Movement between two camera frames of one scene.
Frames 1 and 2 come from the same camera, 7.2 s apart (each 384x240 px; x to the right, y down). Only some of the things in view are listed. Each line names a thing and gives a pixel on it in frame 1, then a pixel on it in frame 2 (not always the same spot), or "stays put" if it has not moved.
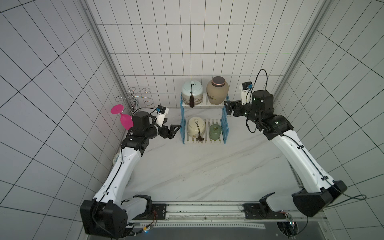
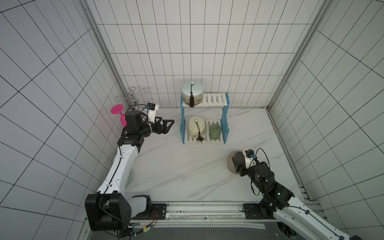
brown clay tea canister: x=217 y=90 to x=239 y=156
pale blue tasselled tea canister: x=192 y=92 stays put
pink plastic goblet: x=127 y=121 stays put
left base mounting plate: x=158 y=212 stays put
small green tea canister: x=215 y=131 stays put
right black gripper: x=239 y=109 to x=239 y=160
